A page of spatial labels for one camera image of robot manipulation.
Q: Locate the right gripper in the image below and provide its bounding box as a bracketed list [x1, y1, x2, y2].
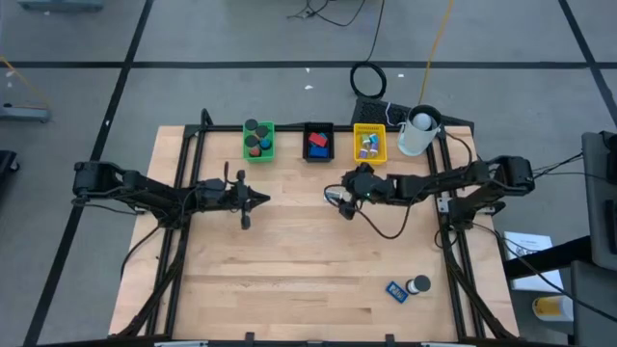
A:
[337, 162, 392, 222]

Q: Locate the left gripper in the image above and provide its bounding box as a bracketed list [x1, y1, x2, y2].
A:
[195, 169, 271, 231]

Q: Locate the black plastic basket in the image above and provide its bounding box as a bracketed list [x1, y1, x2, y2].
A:
[302, 121, 335, 164]

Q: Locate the yellow plastic basket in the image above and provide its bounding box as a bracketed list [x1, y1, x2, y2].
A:
[353, 122, 389, 165]

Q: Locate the green plastic basket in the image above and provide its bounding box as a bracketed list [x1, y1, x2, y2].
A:
[242, 120, 276, 164]

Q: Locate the white cylindrical air purifier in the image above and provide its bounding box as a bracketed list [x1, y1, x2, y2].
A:
[396, 104, 443, 158]

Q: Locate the black perforated plate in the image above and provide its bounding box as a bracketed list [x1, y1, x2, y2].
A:
[350, 95, 476, 129]

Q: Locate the white paper sheet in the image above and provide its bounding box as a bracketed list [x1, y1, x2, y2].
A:
[502, 229, 564, 293]

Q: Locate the black diagonal beam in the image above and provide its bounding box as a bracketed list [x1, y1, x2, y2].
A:
[503, 234, 593, 280]

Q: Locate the yellow bottle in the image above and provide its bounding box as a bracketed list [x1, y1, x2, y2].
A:
[531, 294, 575, 323]

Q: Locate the grey floor stand base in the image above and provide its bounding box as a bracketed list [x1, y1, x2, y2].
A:
[0, 102, 50, 123]

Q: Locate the black floor object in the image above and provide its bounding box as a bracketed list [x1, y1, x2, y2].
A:
[0, 149, 21, 188]

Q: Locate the grey desk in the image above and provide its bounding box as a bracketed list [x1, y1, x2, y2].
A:
[571, 129, 617, 347]

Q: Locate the grey floor plate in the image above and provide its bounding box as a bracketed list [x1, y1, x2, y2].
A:
[17, 0, 105, 13]

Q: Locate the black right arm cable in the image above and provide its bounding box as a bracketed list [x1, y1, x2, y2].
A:
[354, 201, 416, 241]

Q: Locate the black aluminium table frame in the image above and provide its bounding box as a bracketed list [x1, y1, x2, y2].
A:
[115, 108, 520, 347]

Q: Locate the white purifier cable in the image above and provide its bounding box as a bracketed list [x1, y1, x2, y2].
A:
[384, 100, 404, 127]

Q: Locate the coiled black cable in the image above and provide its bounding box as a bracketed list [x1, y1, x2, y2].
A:
[349, 61, 389, 100]

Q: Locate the black hanging cable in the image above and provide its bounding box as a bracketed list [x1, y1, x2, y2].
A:
[366, 0, 387, 64]

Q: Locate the yellow hanging cable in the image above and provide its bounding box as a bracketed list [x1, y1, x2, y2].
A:
[416, 0, 457, 106]

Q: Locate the black floor cable bundle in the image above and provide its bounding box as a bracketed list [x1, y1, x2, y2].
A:
[287, 0, 367, 28]

